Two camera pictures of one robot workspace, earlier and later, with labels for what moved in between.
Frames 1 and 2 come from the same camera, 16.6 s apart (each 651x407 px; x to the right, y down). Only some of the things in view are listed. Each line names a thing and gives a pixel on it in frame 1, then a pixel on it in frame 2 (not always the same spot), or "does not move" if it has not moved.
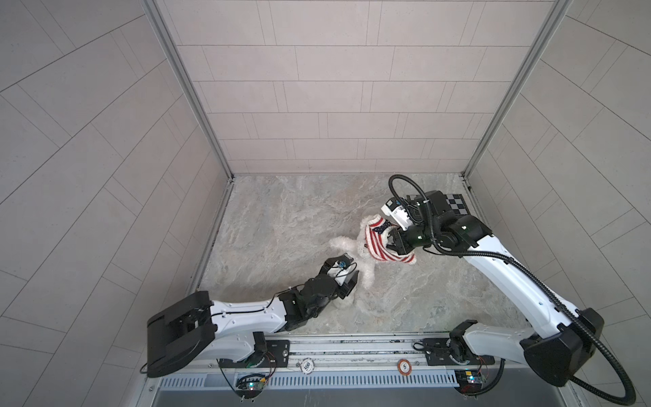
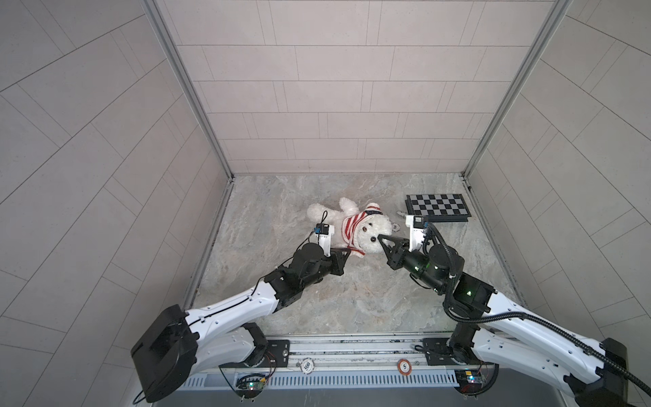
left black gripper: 345,291 → 335,263
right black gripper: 398,242 → 401,248
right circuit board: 470,381 does not move
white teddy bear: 364,287 → 367,229
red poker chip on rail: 404,366 does not move
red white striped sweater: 374,236 → 348,224
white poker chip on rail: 308,365 does not move
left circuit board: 250,387 does not move
